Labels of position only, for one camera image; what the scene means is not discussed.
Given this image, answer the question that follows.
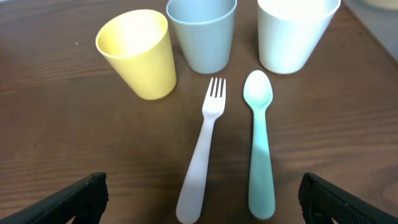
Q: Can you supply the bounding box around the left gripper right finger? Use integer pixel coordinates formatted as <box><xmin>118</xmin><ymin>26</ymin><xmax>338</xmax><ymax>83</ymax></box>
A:
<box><xmin>298</xmin><ymin>172</ymin><xmax>397</xmax><ymax>224</ymax></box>

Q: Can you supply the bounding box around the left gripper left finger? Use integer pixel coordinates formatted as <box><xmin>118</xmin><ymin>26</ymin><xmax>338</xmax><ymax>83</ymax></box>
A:
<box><xmin>1</xmin><ymin>172</ymin><xmax>109</xmax><ymax>224</ymax></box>

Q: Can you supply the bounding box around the yellow plastic cup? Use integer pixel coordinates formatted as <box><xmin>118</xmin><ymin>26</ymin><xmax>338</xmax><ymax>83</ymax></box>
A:
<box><xmin>95</xmin><ymin>9</ymin><xmax>177</xmax><ymax>100</ymax></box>

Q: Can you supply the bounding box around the clear plastic container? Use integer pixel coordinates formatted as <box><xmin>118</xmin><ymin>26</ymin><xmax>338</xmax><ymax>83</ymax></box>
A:
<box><xmin>343</xmin><ymin>0</ymin><xmax>397</xmax><ymax>62</ymax></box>

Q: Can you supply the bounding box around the white plastic fork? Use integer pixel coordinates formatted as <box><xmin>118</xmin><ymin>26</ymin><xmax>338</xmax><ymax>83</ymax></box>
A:
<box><xmin>176</xmin><ymin>78</ymin><xmax>226</xmax><ymax>223</ymax></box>

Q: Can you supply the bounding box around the teal plastic spoon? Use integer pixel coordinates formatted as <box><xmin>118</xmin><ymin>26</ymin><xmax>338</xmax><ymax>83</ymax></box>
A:
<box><xmin>243</xmin><ymin>70</ymin><xmax>275</xmax><ymax>220</ymax></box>

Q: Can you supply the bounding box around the white plastic cup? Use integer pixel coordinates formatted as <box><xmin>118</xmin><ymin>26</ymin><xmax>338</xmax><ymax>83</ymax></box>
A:
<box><xmin>257</xmin><ymin>0</ymin><xmax>341</xmax><ymax>75</ymax></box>

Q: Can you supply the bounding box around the grey-blue plastic cup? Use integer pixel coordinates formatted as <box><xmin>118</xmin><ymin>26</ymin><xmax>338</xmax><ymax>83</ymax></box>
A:
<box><xmin>166</xmin><ymin>0</ymin><xmax>238</xmax><ymax>74</ymax></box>

